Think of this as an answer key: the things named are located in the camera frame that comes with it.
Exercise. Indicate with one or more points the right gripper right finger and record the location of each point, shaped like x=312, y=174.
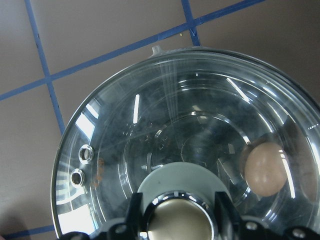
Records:
x=226, y=216

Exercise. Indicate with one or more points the brown egg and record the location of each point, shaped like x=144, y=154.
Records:
x=264, y=169

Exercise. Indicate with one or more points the glass pot lid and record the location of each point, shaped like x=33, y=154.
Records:
x=98, y=164

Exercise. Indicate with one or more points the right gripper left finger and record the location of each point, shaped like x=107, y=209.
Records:
x=135, y=221

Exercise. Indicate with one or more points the mint green cooking pot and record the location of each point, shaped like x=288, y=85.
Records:
x=287, y=75

